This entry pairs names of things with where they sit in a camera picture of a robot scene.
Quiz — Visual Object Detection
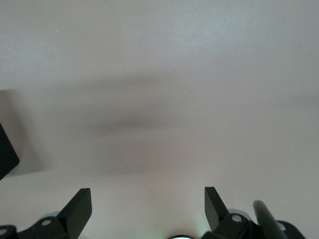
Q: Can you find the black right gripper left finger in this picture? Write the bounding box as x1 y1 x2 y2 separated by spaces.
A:
17 188 92 239

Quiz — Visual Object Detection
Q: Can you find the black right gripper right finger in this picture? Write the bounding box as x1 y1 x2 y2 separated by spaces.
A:
203 186 261 239

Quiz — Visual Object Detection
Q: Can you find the black plastic box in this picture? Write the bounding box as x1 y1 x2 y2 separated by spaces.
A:
0 122 20 180

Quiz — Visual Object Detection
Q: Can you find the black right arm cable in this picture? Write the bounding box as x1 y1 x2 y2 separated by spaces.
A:
253 200 285 239

